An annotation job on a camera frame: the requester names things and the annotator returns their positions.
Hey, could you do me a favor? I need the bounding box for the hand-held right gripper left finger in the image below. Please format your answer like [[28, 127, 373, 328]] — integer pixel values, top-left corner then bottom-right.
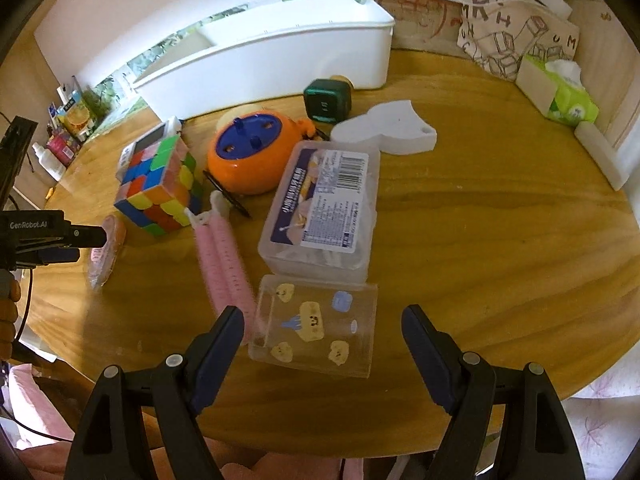
[[64, 305, 246, 480]]

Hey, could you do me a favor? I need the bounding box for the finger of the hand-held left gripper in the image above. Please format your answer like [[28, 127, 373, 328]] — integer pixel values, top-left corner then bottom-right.
[[65, 225, 109, 249]]

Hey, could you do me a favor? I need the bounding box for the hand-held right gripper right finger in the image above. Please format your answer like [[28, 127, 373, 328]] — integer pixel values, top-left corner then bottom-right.
[[401, 304, 586, 480]]

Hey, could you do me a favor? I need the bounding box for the pink round pad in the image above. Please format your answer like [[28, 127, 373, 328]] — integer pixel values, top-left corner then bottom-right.
[[87, 214, 129, 289]]

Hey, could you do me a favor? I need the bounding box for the colourful puzzle cube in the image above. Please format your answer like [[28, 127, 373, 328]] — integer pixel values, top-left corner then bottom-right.
[[113, 135, 204, 237]]

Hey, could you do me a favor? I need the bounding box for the clear box with cartoon stickers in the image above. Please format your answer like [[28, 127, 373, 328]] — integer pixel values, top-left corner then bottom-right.
[[248, 274, 379, 379]]

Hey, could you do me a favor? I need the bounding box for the white handheld screen device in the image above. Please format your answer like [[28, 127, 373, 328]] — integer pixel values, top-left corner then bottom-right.
[[115, 116, 182, 181]]

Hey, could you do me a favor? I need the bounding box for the printed white packet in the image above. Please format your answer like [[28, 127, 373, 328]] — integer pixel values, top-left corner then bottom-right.
[[257, 140, 381, 284]]

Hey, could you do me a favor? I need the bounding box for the orange round timer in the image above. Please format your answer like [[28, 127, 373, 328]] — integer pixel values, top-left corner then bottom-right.
[[207, 111, 317, 196]]

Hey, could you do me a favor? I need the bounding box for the white plastic storage box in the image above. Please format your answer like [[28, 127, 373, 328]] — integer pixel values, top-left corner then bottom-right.
[[132, 0, 397, 121]]

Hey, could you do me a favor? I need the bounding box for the dark green cube charger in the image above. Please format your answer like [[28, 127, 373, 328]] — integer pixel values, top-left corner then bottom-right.
[[303, 75, 357, 124]]

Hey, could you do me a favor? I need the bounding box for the person's left hand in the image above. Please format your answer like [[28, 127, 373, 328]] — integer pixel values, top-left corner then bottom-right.
[[0, 279, 22, 362]]

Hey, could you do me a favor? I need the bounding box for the white small bottle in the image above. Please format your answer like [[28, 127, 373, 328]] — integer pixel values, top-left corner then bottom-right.
[[32, 143, 67, 181]]

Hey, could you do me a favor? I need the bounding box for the white hair clip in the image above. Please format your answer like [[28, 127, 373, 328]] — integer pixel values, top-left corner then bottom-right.
[[186, 190, 234, 229]]

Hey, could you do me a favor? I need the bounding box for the black pen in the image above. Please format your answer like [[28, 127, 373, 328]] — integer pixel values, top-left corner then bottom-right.
[[202, 170, 253, 219]]

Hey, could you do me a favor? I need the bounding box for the pink cloth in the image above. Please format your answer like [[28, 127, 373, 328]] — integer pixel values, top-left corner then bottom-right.
[[0, 360, 76, 480]]

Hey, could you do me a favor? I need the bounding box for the white cat-shaped block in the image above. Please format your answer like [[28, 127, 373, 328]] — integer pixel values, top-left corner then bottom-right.
[[330, 100, 439, 156]]

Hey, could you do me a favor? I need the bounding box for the white rectangular block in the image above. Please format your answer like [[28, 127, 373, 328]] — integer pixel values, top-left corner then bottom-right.
[[573, 120, 632, 191]]

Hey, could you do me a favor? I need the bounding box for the green tissue pack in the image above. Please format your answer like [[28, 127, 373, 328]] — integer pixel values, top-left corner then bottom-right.
[[515, 54, 600, 128]]

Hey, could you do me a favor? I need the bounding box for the printed canvas bag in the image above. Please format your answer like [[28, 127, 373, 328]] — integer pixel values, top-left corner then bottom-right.
[[456, 0, 581, 82]]

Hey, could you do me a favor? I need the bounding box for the black cable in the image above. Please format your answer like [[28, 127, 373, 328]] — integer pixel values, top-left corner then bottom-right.
[[12, 265, 37, 346]]

